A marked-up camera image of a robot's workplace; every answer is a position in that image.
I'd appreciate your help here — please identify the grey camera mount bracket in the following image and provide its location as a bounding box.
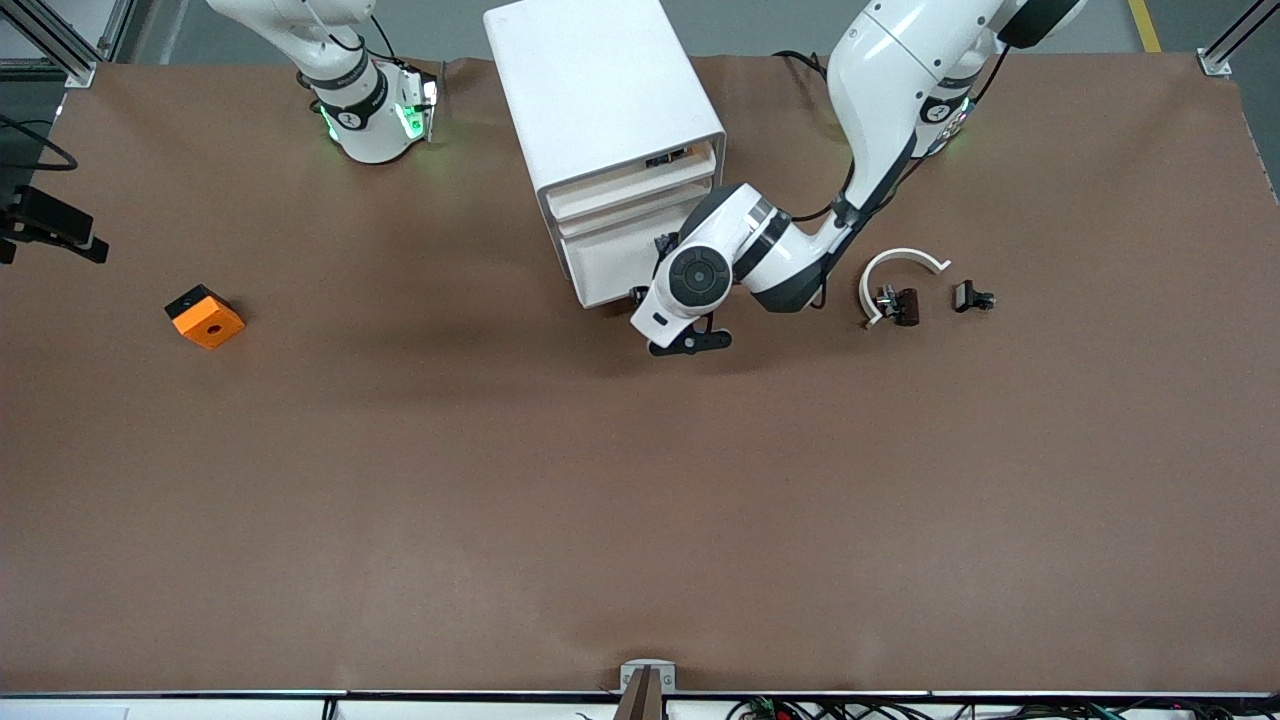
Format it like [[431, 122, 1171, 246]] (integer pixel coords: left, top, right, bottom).
[[612, 659, 678, 720]]

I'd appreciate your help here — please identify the orange and black block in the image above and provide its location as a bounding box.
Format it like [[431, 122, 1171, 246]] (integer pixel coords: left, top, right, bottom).
[[164, 284, 246, 351]]

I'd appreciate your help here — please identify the white drawer cabinet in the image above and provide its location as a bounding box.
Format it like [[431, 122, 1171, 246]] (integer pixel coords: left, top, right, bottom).
[[484, 0, 728, 286]]

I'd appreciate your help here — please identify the black base cable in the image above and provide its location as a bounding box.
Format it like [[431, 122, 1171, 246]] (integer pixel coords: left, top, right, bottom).
[[772, 48, 846, 103]]

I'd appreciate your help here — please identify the black cable bundle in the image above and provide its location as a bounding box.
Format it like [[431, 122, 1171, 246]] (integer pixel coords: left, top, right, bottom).
[[725, 695, 1280, 720]]

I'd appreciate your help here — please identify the brown push button switch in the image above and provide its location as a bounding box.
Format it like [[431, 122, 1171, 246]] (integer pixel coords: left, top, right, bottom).
[[875, 285, 922, 328]]

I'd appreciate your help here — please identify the white table edge rail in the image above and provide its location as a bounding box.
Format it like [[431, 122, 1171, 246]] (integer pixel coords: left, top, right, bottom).
[[0, 688, 1280, 720]]

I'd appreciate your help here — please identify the brown table mat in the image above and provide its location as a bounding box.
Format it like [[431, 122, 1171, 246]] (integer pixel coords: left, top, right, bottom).
[[0, 50, 1280, 696]]

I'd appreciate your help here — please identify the yellow floor tape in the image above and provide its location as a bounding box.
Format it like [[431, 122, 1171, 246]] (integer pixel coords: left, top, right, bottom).
[[1127, 0, 1165, 54]]

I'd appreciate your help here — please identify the white curved plastic piece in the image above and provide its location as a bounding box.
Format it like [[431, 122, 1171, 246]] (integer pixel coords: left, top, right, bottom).
[[858, 247, 952, 330]]

